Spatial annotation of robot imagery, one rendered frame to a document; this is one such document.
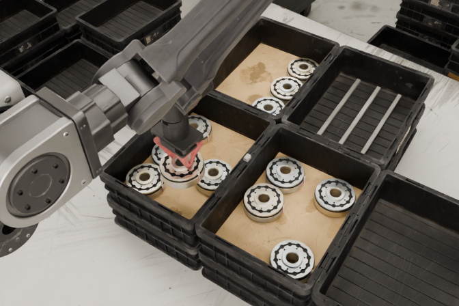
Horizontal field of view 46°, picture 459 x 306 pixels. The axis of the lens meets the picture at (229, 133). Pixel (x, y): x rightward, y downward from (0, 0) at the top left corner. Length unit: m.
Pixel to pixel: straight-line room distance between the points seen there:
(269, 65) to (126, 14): 1.09
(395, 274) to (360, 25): 2.31
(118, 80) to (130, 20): 1.88
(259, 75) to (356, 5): 1.96
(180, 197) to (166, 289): 0.23
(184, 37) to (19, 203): 0.31
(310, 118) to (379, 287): 0.55
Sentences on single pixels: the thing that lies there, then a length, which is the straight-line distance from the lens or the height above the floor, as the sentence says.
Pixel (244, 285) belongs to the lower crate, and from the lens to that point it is 1.32.
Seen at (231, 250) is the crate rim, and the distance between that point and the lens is 1.21.
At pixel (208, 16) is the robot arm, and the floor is 1.53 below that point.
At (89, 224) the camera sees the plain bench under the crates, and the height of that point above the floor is 0.70.
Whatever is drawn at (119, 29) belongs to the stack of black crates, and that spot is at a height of 0.49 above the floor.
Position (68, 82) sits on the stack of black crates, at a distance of 2.53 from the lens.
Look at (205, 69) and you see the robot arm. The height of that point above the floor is 1.34.
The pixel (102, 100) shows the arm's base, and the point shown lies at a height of 1.48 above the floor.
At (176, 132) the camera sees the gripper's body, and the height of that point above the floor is 1.16.
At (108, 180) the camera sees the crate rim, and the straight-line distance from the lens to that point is 1.36.
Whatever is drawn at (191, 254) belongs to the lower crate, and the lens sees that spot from 1.36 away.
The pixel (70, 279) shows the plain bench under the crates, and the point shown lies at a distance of 1.50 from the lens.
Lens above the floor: 1.97
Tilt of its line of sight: 47 degrees down
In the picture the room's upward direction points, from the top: 2 degrees counter-clockwise
